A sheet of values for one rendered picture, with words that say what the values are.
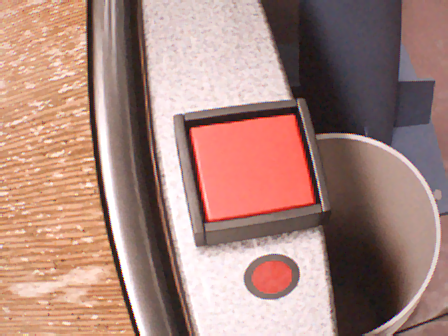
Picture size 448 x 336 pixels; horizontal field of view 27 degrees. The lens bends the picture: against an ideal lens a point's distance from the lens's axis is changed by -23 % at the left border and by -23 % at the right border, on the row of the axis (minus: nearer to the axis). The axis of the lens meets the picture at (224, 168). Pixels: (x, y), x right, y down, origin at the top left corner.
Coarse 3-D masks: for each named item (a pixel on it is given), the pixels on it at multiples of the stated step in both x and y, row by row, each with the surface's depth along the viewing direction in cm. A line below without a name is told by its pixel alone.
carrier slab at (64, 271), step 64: (0, 0) 73; (64, 0) 72; (0, 64) 69; (64, 64) 68; (0, 128) 66; (64, 128) 65; (0, 192) 63; (64, 192) 63; (0, 256) 60; (64, 256) 61; (0, 320) 58; (64, 320) 58; (128, 320) 59
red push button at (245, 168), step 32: (192, 128) 66; (224, 128) 66; (256, 128) 66; (288, 128) 66; (224, 160) 65; (256, 160) 65; (288, 160) 65; (224, 192) 64; (256, 192) 64; (288, 192) 64
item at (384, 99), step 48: (336, 0) 134; (384, 0) 132; (288, 48) 185; (336, 48) 145; (384, 48) 143; (336, 96) 155; (384, 96) 154; (432, 96) 170; (432, 144) 175; (432, 192) 170
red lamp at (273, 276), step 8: (264, 264) 63; (272, 264) 63; (280, 264) 63; (256, 272) 63; (264, 272) 63; (272, 272) 63; (280, 272) 63; (288, 272) 63; (256, 280) 62; (264, 280) 62; (272, 280) 62; (280, 280) 62; (288, 280) 62; (264, 288) 62; (272, 288) 62; (280, 288) 62
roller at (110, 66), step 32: (96, 0) 74; (128, 0) 75; (96, 32) 72; (128, 32) 73; (96, 64) 70; (128, 64) 71; (96, 96) 69; (128, 96) 69; (96, 128) 67; (128, 128) 68; (96, 160) 66; (128, 160) 66; (128, 192) 65; (128, 224) 64; (128, 256) 63; (128, 288) 62; (160, 288) 62; (160, 320) 61
